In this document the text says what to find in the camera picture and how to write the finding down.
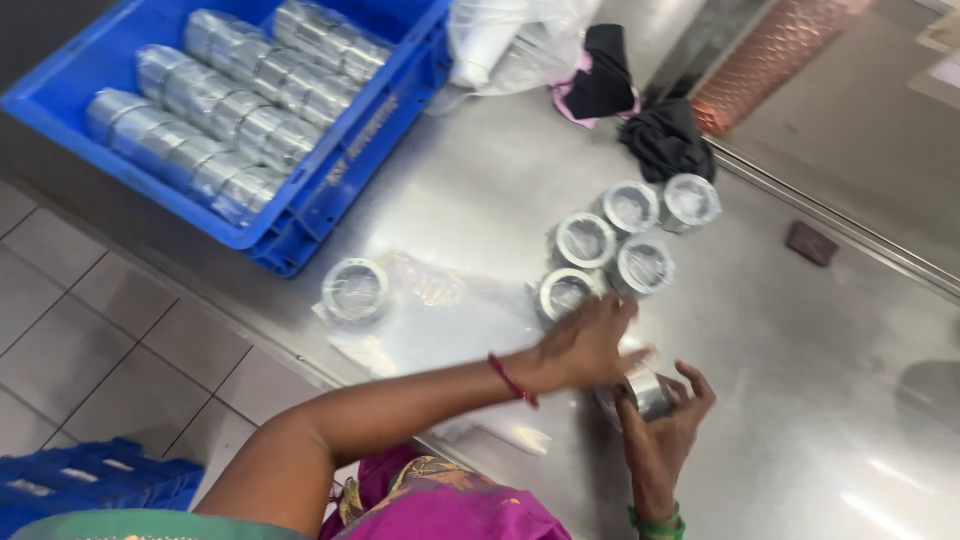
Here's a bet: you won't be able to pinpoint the person's left hand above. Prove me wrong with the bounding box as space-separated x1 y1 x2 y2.
523 291 658 393

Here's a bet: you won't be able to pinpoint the person's right hand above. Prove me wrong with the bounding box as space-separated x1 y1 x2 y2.
614 360 718 519

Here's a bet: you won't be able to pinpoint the metal ring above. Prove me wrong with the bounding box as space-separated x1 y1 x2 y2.
596 180 661 235
596 364 676 430
607 236 677 297
549 212 618 271
658 173 723 234
534 267 603 324
321 257 392 326

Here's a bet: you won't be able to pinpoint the green bangle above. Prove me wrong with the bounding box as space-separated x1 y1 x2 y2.
627 502 687 540

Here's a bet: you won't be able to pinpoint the flat clear plastic bags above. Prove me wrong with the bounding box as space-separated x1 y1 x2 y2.
310 250 555 456

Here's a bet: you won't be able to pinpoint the magenta patterned garment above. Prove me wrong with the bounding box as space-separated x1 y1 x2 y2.
318 445 576 540

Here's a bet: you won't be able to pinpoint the brown rectangular block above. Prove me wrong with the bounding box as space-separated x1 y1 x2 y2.
785 219 840 268

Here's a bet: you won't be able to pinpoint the black and pink cloth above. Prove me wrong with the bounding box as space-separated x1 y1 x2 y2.
549 23 644 130

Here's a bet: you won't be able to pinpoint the clear plastic bag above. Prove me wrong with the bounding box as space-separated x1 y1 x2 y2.
426 0 603 116

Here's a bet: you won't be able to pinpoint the copper mesh panel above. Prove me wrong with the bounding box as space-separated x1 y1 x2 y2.
689 0 876 138

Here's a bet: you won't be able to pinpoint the rows of wrapped metal rings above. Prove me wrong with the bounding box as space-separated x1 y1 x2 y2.
84 0 393 228

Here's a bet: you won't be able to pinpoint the green sleeve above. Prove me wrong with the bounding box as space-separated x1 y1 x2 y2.
6 508 315 540

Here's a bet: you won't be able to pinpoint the blue slatted plastic crate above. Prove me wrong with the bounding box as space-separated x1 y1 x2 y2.
0 438 206 540

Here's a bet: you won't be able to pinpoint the red thread bracelet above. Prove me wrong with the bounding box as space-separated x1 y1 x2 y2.
486 351 540 409

